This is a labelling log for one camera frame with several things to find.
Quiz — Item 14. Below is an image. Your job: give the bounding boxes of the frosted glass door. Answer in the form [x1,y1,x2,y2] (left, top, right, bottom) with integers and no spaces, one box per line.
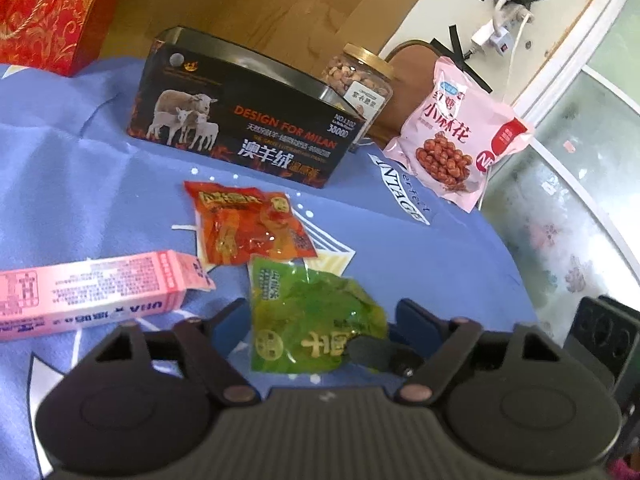
[477,0,640,331]

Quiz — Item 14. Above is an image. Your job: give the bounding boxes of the white plug adapter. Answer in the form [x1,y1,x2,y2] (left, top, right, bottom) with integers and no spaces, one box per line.
[470,19,501,47]

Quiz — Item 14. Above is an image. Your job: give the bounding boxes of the pink snack bag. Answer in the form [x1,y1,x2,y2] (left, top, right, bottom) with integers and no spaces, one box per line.
[382,56,535,213]

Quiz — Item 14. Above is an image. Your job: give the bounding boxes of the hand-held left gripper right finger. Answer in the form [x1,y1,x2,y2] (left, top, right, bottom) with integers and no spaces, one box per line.
[395,298,562,405]

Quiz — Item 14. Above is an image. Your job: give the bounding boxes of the clear nut jar gold lid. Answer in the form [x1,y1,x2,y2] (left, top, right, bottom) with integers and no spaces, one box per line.
[320,44,396,153]

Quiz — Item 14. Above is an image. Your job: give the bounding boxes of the blue printed tablecloth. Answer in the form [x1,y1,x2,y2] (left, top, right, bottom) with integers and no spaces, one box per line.
[0,55,546,480]

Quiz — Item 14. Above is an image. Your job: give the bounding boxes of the black tin box sheep print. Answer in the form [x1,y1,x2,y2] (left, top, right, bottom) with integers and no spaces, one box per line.
[126,25,370,190]

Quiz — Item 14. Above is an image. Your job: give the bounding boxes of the person's maroon clothing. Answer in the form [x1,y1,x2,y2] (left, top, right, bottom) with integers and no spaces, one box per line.
[607,455,640,480]

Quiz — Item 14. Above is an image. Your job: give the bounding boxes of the wooden chair back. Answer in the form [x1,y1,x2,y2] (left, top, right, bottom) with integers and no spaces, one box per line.
[367,40,451,148]

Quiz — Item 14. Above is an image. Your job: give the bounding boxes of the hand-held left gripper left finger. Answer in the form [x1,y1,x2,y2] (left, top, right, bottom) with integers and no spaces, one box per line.
[92,298,262,406]

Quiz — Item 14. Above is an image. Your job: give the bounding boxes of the red gift bag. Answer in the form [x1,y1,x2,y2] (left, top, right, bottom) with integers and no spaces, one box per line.
[0,0,136,78]

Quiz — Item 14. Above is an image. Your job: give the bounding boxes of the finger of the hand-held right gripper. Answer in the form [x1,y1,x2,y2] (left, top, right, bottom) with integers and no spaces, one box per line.
[347,335,418,378]

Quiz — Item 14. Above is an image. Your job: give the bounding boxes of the red orange snack packet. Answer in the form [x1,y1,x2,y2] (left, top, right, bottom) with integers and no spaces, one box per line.
[184,180,320,267]

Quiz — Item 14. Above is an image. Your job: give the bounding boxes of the green pickle packet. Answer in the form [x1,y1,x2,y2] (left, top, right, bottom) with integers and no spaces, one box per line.
[248,256,390,375]

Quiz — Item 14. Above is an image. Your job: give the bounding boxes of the pink carton box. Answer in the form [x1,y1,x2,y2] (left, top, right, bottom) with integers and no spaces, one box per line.
[0,250,217,343]

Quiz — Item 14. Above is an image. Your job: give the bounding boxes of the wooden board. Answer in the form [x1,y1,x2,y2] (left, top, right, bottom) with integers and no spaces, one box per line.
[100,0,453,91]

